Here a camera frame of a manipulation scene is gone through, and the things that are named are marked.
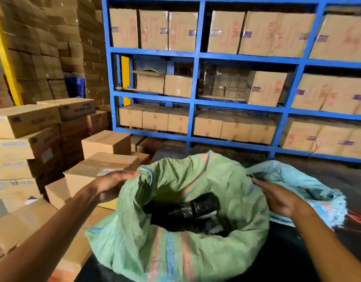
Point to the person's left hand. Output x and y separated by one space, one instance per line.
109 186

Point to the person's right hand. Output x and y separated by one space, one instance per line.
282 201

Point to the blue woven sack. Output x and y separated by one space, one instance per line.
304 179

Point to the pile of black packets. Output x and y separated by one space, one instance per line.
159 220

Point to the green woven sack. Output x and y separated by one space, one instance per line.
124 249

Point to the person's right forearm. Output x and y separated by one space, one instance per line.
330 249

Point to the person's left forearm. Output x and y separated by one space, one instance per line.
42 240

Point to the pile of brown cardboard boxes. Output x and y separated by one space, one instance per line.
105 142

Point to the flat cardboard sheet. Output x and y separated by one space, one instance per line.
221 98

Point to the blue metal shelf rack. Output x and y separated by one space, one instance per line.
195 96

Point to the yellow steel column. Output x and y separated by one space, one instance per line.
5 55

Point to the rows of red printed boxes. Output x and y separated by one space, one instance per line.
224 32

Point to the yellow vertical post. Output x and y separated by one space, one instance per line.
126 73

